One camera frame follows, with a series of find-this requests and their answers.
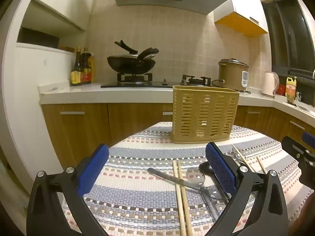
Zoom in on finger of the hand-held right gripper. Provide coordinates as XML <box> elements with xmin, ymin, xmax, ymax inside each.
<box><xmin>302</xmin><ymin>132</ymin><xmax>315</xmax><ymax>150</ymax></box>
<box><xmin>281</xmin><ymin>136</ymin><xmax>315</xmax><ymax>186</ymax></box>

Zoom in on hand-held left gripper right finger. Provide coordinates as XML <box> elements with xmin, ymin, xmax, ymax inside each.
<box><xmin>205</xmin><ymin>142</ymin><xmax>288</xmax><ymax>236</ymax></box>

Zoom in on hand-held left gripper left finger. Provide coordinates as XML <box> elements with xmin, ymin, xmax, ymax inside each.
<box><xmin>26</xmin><ymin>143</ymin><xmax>109</xmax><ymax>236</ymax></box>

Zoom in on black plastic spoon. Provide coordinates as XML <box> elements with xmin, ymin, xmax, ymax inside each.
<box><xmin>198</xmin><ymin>162</ymin><xmax>230</xmax><ymax>202</ymax></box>

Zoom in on wooden chopstick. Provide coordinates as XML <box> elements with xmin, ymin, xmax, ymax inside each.
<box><xmin>255</xmin><ymin>156</ymin><xmax>268</xmax><ymax>175</ymax></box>
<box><xmin>173</xmin><ymin>160</ymin><xmax>187</xmax><ymax>236</ymax></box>
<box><xmin>177</xmin><ymin>160</ymin><xmax>195</xmax><ymax>236</ymax></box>
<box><xmin>232</xmin><ymin>144</ymin><xmax>255</xmax><ymax>172</ymax></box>

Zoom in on yellow plastic utensil basket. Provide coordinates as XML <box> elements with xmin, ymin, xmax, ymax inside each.
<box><xmin>170</xmin><ymin>85</ymin><xmax>240</xmax><ymax>145</ymax></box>

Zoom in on wooden base cabinets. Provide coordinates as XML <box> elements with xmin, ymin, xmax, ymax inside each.
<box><xmin>41</xmin><ymin>103</ymin><xmax>315</xmax><ymax>170</ymax></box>

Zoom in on striped woven table cloth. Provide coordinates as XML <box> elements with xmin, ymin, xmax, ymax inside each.
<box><xmin>61</xmin><ymin>122</ymin><xmax>313</xmax><ymax>236</ymax></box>

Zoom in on yellow oil bottle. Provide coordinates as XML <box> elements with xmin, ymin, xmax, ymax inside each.
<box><xmin>285</xmin><ymin>77</ymin><xmax>298</xmax><ymax>103</ymax></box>

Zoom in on pale pink electric kettle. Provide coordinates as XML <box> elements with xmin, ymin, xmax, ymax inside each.
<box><xmin>261</xmin><ymin>71</ymin><xmax>280</xmax><ymax>97</ymax></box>

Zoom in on white kitchen countertop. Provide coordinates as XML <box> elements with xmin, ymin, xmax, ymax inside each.
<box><xmin>38</xmin><ymin>81</ymin><xmax>315</xmax><ymax>118</ymax></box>

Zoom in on brown rice cooker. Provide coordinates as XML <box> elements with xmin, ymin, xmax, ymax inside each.
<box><xmin>212</xmin><ymin>58</ymin><xmax>249</xmax><ymax>92</ymax></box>

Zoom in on metal burner grate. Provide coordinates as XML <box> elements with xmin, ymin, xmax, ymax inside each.
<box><xmin>182</xmin><ymin>75</ymin><xmax>211</xmax><ymax>86</ymax></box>
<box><xmin>117</xmin><ymin>72</ymin><xmax>153</xmax><ymax>82</ymax></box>

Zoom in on dark sauce bottle yellow label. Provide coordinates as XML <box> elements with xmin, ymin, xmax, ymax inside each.
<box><xmin>70</xmin><ymin>48</ymin><xmax>84</xmax><ymax>86</ymax></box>

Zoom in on black gas cooktop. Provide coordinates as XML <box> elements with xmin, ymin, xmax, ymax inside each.
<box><xmin>101</xmin><ymin>79</ymin><xmax>212</xmax><ymax>89</ymax></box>

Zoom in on dark sauce bottle red label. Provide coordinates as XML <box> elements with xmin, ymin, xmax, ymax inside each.
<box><xmin>81</xmin><ymin>47</ymin><xmax>93</xmax><ymax>84</ymax></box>

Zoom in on dark window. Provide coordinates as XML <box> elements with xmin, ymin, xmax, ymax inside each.
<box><xmin>262</xmin><ymin>0</ymin><xmax>315</xmax><ymax>79</ymax></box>

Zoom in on black wok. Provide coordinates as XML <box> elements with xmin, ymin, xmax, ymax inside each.
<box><xmin>107</xmin><ymin>54</ymin><xmax>157</xmax><ymax>75</ymax></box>

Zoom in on white yellow wall cabinet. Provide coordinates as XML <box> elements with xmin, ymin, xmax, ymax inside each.
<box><xmin>214</xmin><ymin>0</ymin><xmax>269</xmax><ymax>38</ymax></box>

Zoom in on white open wall cabinet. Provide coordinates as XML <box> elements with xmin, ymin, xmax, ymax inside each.
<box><xmin>17</xmin><ymin>0</ymin><xmax>85</xmax><ymax>54</ymax></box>

